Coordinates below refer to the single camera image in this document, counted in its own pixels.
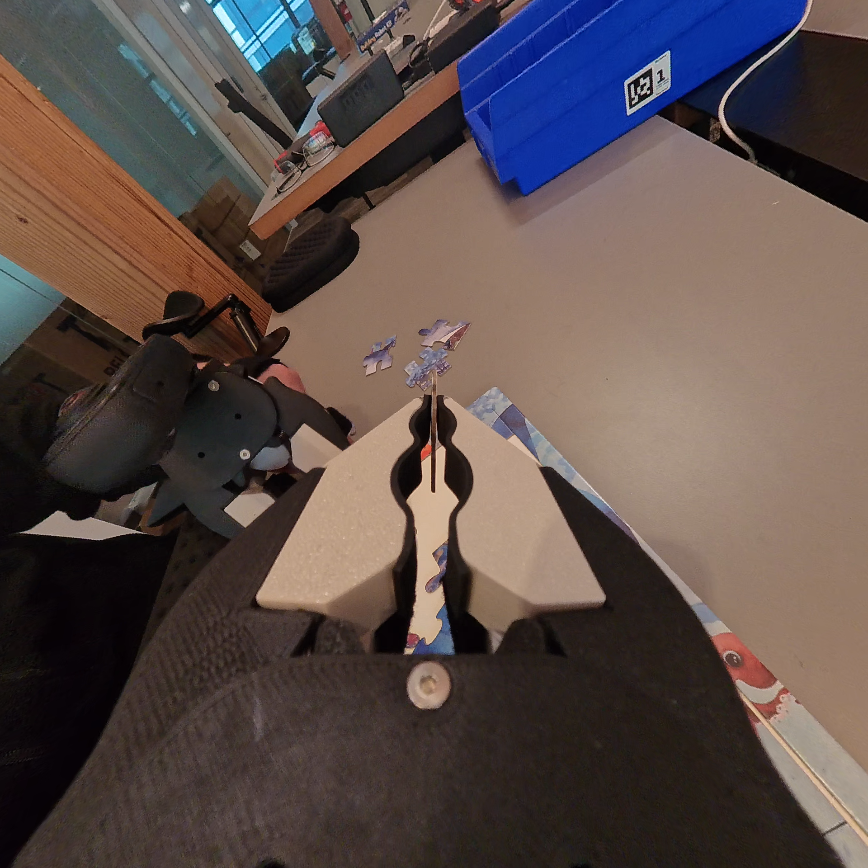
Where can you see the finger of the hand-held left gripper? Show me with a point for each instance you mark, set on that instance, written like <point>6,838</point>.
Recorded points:
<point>315,449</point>
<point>247,508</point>

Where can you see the black chair armrest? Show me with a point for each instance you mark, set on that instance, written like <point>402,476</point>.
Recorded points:
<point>173,319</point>

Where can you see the pale blue zebra-striped puzzle piece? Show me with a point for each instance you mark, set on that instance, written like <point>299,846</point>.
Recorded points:
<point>427,366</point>

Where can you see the black box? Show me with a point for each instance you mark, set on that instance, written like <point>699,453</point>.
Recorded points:
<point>359,102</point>
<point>461,37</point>

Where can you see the black mesh chair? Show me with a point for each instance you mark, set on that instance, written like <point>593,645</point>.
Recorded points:
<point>193,566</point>

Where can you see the black quilted chair seat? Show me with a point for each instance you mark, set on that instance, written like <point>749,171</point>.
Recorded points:
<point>312,261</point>

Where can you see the person's left hand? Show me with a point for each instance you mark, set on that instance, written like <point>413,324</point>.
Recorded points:
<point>285,376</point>

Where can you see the black eyeglasses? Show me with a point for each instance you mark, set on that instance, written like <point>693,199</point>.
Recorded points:
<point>315,152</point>

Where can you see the pale blue purple puzzle piece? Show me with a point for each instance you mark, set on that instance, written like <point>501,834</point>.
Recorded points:
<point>380,356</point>

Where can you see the striped whale belly puzzle piece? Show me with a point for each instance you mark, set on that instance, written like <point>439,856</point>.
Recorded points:
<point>436,566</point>

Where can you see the sea print jigsaw puzzle board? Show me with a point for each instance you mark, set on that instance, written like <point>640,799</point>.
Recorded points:
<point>820,759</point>

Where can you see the brown cardboard box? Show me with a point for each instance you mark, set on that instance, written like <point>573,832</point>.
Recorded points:
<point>217,224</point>

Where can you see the brown wooden desk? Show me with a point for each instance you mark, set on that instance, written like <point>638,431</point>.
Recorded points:
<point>380,146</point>

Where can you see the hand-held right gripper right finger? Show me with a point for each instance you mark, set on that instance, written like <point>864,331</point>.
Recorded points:
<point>536,542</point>

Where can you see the purple grey peeled puzzle piece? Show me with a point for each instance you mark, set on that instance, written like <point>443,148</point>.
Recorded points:
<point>441,332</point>

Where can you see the white paper sheet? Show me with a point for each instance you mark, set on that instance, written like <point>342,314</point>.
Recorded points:
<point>74,527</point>

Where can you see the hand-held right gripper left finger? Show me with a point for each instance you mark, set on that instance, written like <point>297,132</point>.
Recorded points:
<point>325,542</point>

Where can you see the wooden partition panel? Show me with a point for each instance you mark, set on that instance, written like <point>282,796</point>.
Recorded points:
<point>102,224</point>

